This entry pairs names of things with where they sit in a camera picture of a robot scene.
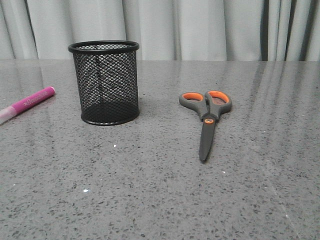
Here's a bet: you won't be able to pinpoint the grey orange scissors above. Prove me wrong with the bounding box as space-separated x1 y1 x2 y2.
179 90 232 163

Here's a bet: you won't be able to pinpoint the grey curtain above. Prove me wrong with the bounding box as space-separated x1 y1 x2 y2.
0 0 320 61

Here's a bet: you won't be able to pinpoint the pink marker pen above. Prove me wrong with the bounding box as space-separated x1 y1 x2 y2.
0 86 56 124

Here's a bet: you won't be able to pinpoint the black mesh pen cup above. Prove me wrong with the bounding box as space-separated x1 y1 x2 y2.
68 40 140 126

